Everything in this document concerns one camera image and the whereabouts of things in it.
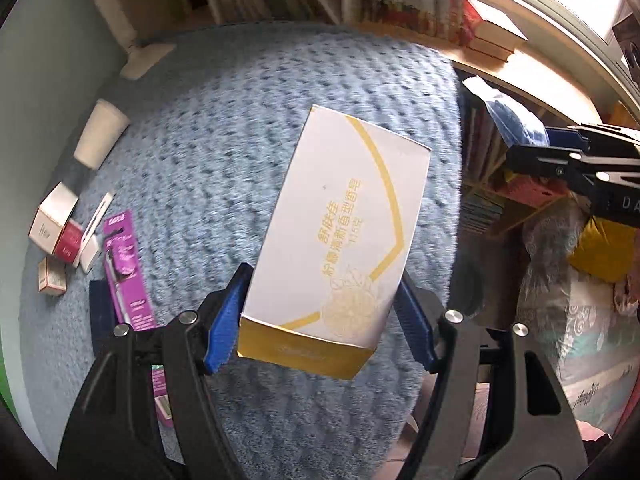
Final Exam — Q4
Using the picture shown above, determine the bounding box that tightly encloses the small pink cardboard box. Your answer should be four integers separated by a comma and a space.
37, 256, 68, 297

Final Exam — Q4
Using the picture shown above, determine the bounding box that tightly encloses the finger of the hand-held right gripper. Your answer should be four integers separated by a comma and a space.
505, 145, 640, 200
545, 124, 640, 151

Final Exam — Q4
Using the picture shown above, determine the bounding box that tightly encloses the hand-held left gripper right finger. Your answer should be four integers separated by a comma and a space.
399, 272, 589, 480

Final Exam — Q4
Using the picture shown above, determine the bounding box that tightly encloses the white stand base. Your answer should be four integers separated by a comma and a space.
120, 42, 177, 81

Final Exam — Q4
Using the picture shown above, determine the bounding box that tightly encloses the red cardboard box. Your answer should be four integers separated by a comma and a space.
54, 219, 85, 267

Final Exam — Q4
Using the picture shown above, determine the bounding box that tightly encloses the thin white flat box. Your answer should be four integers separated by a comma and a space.
81, 191, 117, 241

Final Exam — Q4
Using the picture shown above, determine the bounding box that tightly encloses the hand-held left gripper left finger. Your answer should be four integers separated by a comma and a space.
57, 262, 254, 480

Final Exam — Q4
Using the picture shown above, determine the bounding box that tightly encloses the dark blue flat box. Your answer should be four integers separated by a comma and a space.
89, 280, 122, 356

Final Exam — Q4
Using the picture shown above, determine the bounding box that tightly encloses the stack of red books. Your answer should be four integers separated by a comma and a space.
462, 0, 529, 62

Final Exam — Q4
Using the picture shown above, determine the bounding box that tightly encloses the purple toothbrush package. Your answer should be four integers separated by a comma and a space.
102, 210, 175, 428

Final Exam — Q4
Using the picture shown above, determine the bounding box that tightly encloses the white paper cup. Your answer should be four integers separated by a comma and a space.
74, 99, 131, 170

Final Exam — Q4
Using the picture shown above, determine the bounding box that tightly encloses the blue plastic bag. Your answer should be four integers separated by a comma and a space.
462, 76, 547, 148

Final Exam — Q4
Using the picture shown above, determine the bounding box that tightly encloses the white cardboard box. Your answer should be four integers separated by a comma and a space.
28, 181, 80, 255

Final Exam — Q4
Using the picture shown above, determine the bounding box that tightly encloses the white and yellow soap box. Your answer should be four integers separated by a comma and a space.
237, 105, 432, 381

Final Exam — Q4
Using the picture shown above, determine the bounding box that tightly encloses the wooden bookshelf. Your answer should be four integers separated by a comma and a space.
105, 0, 640, 241

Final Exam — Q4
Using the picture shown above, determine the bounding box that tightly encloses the yellow cloth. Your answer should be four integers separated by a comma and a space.
567, 215, 639, 283

